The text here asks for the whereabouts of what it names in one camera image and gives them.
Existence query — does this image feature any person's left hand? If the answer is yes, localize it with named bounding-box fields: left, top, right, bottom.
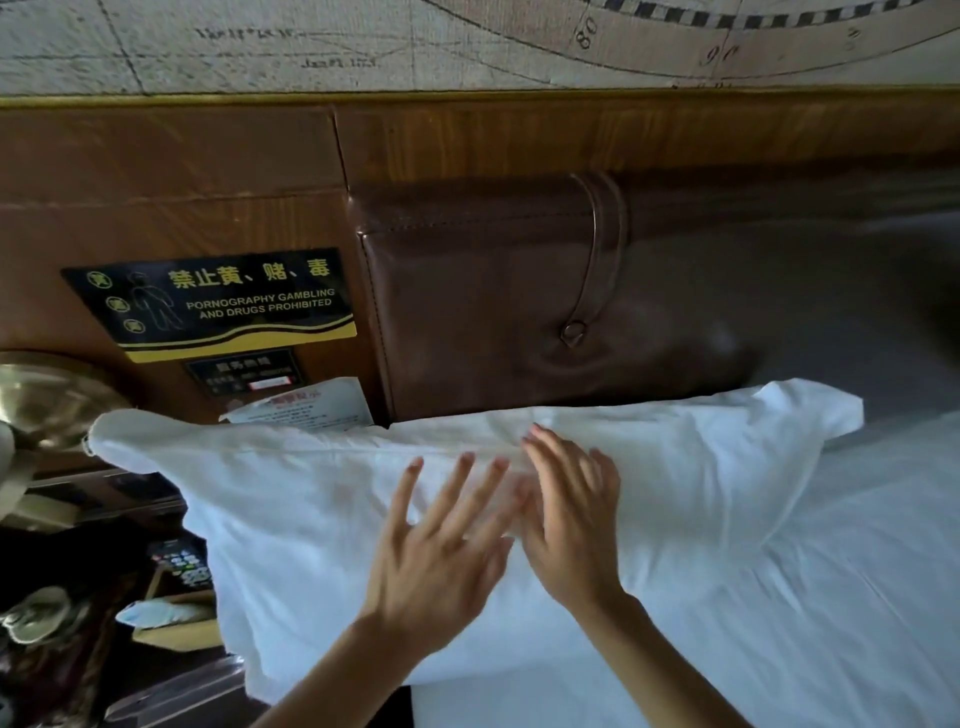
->
left=358, top=452, right=530, bottom=658

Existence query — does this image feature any person's right hand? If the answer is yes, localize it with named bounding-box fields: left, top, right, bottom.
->
left=517, top=425, right=635, bottom=620

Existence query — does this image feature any white pillow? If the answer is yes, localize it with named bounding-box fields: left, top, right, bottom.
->
left=86, top=378, right=865, bottom=706

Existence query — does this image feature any white bed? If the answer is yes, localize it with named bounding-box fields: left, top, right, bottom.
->
left=408, top=408, right=960, bottom=728

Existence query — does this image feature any white paper card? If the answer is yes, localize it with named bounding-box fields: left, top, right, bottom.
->
left=218, top=376, right=375, bottom=435

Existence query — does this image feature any black remote control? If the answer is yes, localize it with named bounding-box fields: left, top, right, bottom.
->
left=146, top=536, right=215, bottom=590

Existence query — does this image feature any wooden tissue box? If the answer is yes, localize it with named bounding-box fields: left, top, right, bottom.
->
left=131, top=566, right=226, bottom=654

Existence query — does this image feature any brown leather headboard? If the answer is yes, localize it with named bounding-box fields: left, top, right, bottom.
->
left=346, top=168, right=960, bottom=451

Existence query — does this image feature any white tissue packet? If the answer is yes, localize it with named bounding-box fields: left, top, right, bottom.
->
left=116, top=599, right=215, bottom=628

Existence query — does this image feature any clear acrylic holder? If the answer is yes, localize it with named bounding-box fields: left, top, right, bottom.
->
left=104, top=656, right=249, bottom=725

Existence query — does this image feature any small black plaque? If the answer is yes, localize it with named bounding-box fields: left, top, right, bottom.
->
left=183, top=346, right=305, bottom=399

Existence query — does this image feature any black yellow warning sign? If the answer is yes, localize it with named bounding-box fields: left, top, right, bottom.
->
left=59, top=247, right=360, bottom=365

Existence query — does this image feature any small grey cup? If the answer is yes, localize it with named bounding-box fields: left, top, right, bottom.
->
left=0, top=586, right=73, bottom=646

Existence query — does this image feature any brown leather headboard strap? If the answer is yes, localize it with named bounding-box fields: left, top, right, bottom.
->
left=558, top=170, right=631, bottom=352

